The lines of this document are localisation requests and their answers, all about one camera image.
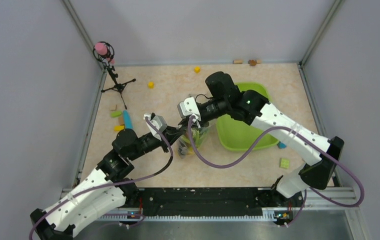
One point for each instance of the pink microphone on tripod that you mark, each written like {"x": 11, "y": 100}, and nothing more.
{"x": 104, "y": 53}

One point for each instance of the small teal block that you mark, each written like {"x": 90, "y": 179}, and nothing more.
{"x": 281, "y": 145}

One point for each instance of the toy celery stalk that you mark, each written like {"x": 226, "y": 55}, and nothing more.
{"x": 198, "y": 136}

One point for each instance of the blue cylinder toy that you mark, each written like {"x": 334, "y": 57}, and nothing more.
{"x": 127, "y": 120}

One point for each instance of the green lego brick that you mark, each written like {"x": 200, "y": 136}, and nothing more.
{"x": 284, "y": 163}

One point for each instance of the yellow block left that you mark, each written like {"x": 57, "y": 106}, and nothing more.
{"x": 118, "y": 128}

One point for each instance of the brown wooden block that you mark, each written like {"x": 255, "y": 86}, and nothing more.
{"x": 121, "y": 121}

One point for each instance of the clear zip top bag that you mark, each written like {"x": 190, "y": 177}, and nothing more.
{"x": 185, "y": 148}

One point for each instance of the green plastic bin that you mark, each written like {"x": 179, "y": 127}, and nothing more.
{"x": 238, "y": 136}

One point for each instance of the green block left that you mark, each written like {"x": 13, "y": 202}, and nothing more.
{"x": 115, "y": 114}

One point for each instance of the brown small object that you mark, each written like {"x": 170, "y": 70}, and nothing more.
{"x": 252, "y": 62}

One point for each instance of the cork stopper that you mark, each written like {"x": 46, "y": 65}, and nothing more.
{"x": 238, "y": 61}

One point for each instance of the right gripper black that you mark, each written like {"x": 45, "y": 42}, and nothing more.
{"x": 201, "y": 121}

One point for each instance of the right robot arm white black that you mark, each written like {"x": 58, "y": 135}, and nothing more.
{"x": 320, "y": 154}

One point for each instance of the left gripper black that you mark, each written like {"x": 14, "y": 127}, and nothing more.
{"x": 170, "y": 133}

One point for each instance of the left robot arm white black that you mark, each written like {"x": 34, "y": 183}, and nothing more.
{"x": 107, "y": 185}

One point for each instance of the wooden block left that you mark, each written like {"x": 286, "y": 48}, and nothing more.
{"x": 113, "y": 107}

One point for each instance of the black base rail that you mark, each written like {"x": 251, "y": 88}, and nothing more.
{"x": 218, "y": 204}

